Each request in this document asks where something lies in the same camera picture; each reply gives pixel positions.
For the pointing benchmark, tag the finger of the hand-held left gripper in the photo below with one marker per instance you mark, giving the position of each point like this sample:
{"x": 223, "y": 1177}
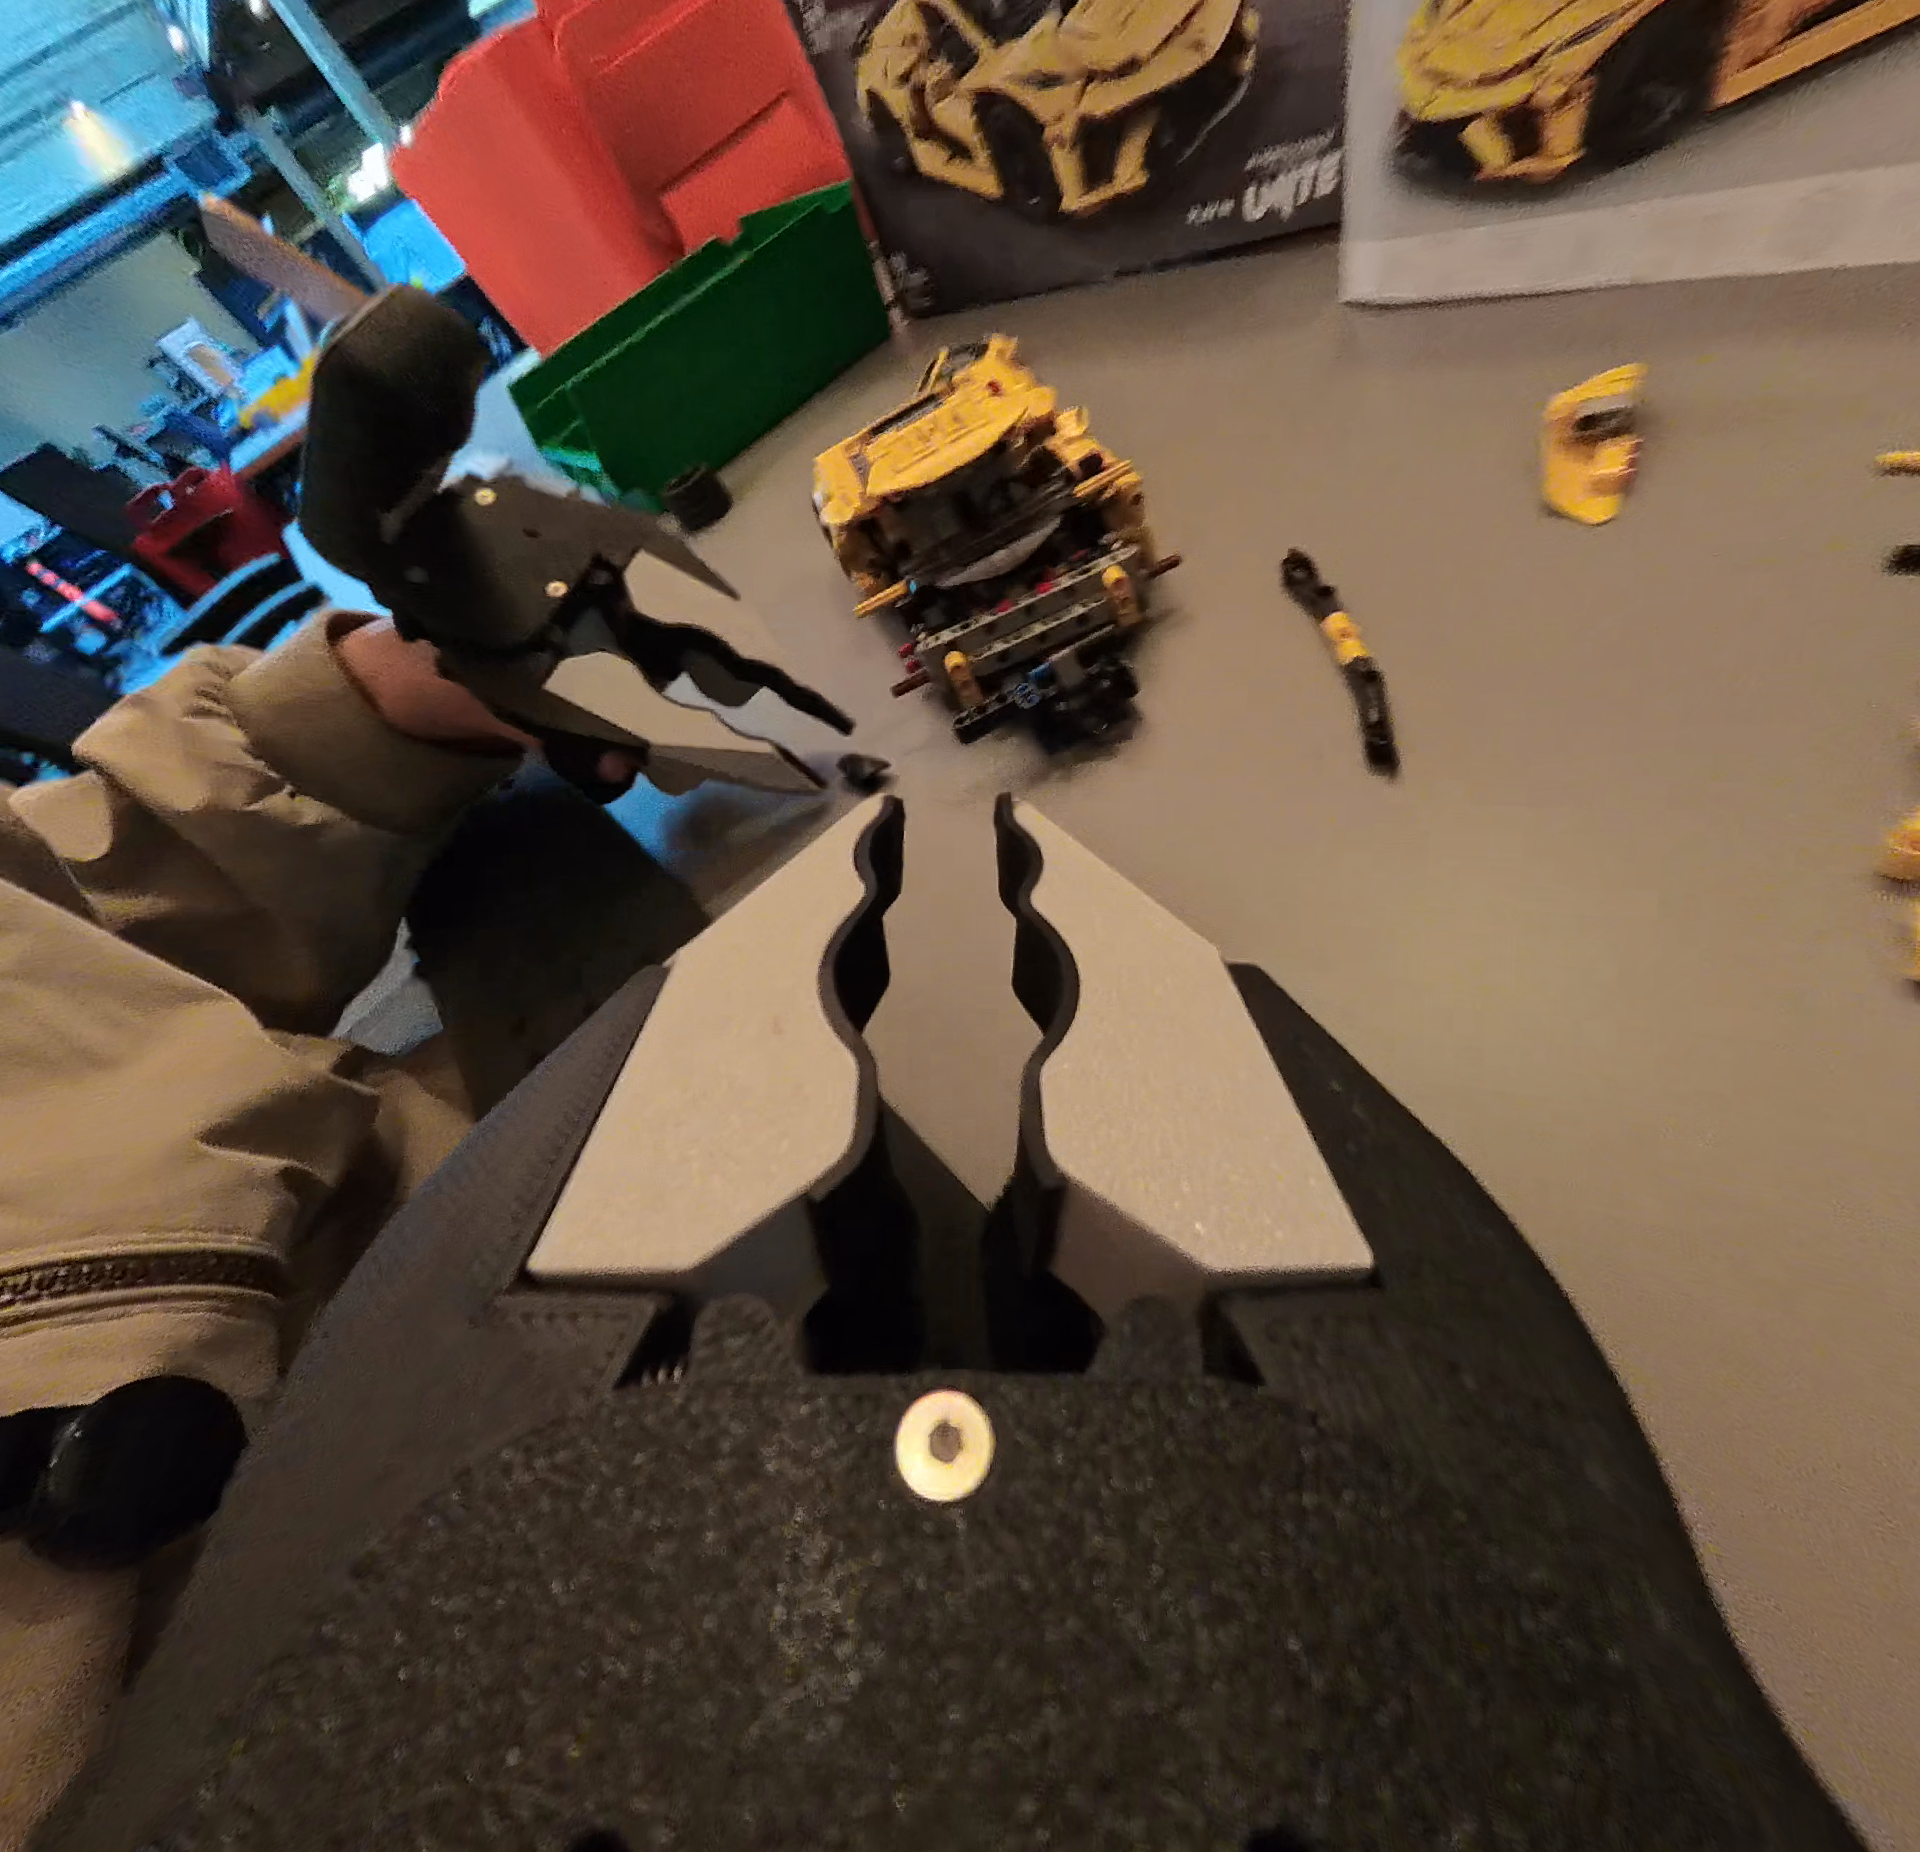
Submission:
{"x": 684, "y": 593}
{"x": 674, "y": 744}

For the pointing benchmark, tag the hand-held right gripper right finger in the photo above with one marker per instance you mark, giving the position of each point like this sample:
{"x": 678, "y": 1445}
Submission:
{"x": 1186, "y": 1118}

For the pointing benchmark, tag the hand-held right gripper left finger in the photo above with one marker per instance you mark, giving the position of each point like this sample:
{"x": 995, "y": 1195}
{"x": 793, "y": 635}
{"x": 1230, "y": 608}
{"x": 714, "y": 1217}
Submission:
{"x": 706, "y": 1118}

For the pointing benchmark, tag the small black brick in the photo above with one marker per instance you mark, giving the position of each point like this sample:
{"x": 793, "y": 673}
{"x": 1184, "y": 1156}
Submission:
{"x": 865, "y": 772}

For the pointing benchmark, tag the yellow toy car model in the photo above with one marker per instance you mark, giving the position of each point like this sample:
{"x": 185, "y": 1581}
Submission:
{"x": 976, "y": 441}

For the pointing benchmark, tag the black yellow toy link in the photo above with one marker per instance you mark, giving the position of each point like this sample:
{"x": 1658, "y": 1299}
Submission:
{"x": 1342, "y": 637}

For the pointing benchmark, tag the person's left forearm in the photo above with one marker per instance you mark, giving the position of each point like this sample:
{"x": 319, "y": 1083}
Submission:
{"x": 257, "y": 818}

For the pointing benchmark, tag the grey desk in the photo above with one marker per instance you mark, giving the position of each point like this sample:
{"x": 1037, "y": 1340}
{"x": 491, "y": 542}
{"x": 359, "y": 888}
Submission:
{"x": 1574, "y": 982}

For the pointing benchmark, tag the person's left hand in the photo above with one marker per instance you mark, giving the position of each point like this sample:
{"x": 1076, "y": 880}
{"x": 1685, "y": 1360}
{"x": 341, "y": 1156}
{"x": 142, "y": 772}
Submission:
{"x": 419, "y": 691}

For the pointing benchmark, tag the black toy tyre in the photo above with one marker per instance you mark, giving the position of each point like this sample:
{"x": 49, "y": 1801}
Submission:
{"x": 697, "y": 498}

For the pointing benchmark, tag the green plastic bin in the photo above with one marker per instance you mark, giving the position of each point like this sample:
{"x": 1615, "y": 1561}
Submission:
{"x": 706, "y": 354}

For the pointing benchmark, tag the red office chair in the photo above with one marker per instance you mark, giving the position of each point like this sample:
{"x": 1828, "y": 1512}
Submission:
{"x": 205, "y": 530}

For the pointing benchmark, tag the red carry bag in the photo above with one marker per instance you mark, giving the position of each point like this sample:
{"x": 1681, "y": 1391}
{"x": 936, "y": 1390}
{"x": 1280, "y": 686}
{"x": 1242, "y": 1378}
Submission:
{"x": 600, "y": 156}

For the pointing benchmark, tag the person's beige jacket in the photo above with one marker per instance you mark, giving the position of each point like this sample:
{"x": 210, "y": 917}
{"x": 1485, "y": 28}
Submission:
{"x": 151, "y": 1132}

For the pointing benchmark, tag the toy car cardboard box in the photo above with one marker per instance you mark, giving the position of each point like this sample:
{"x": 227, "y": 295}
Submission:
{"x": 1051, "y": 81}

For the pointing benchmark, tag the yellow toy body section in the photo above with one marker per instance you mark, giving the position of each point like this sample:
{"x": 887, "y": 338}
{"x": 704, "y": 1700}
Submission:
{"x": 1590, "y": 451}

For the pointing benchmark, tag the toy car instruction booklet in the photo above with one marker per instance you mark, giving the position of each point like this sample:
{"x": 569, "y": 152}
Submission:
{"x": 1650, "y": 231}

